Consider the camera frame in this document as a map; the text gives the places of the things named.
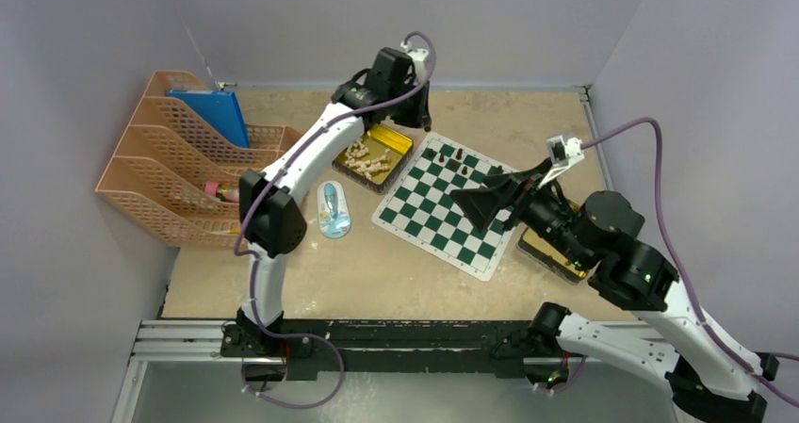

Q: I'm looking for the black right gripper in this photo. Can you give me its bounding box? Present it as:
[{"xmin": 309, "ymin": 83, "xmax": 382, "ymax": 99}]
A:
[{"xmin": 448, "ymin": 156, "xmax": 592, "ymax": 267}]

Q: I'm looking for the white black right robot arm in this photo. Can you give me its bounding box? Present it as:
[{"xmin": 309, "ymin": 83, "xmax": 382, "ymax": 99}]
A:
[{"xmin": 450, "ymin": 161, "xmax": 779, "ymax": 422}]

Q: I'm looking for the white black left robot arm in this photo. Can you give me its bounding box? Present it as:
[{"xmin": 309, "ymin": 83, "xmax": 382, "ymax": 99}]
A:
[{"xmin": 220, "ymin": 41, "xmax": 436, "ymax": 358}]

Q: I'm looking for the green white chess board mat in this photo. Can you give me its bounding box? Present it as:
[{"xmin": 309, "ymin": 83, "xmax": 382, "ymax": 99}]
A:
[{"xmin": 371, "ymin": 133, "xmax": 513, "ymax": 282}]

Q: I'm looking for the gold tin with light pieces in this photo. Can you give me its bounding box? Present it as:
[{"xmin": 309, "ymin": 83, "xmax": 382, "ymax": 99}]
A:
[{"xmin": 332, "ymin": 124, "xmax": 414, "ymax": 195}]

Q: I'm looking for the gold tin with dark pieces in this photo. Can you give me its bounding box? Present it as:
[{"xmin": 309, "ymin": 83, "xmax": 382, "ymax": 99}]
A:
[{"xmin": 517, "ymin": 215, "xmax": 597, "ymax": 285}]

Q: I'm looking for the light blue round item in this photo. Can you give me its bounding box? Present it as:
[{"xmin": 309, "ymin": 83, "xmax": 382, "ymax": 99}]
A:
[{"xmin": 317, "ymin": 181, "xmax": 351, "ymax": 239}]

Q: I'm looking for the blue folder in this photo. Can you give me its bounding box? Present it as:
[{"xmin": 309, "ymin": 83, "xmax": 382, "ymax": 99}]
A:
[{"xmin": 166, "ymin": 89, "xmax": 251, "ymax": 148}]

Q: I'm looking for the pink bottle in rack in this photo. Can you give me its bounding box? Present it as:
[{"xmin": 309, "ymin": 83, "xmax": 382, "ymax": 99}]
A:
[{"xmin": 201, "ymin": 180, "xmax": 240, "ymax": 203}]

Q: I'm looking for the orange plastic file rack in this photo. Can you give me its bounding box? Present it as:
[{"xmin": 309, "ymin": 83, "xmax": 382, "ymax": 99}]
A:
[{"xmin": 95, "ymin": 70, "xmax": 302, "ymax": 249}]

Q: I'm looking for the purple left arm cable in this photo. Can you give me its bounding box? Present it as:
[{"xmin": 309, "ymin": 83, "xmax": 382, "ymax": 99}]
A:
[{"xmin": 234, "ymin": 31, "xmax": 438, "ymax": 410}]

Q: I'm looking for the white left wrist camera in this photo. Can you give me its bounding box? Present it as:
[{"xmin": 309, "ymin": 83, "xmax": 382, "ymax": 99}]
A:
[{"xmin": 400, "ymin": 44, "xmax": 435, "ymax": 80}]

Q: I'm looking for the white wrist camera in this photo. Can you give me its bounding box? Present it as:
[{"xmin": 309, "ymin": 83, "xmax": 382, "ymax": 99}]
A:
[
  {"xmin": 538, "ymin": 132, "xmax": 584, "ymax": 188},
  {"xmin": 400, "ymin": 44, "xmax": 435, "ymax": 80}
]

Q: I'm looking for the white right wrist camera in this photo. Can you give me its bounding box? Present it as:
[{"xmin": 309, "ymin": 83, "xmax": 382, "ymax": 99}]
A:
[{"xmin": 538, "ymin": 132, "xmax": 584, "ymax": 188}]

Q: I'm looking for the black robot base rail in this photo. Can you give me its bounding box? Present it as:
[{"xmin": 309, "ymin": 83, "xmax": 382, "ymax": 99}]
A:
[{"xmin": 220, "ymin": 317, "xmax": 591, "ymax": 384}]

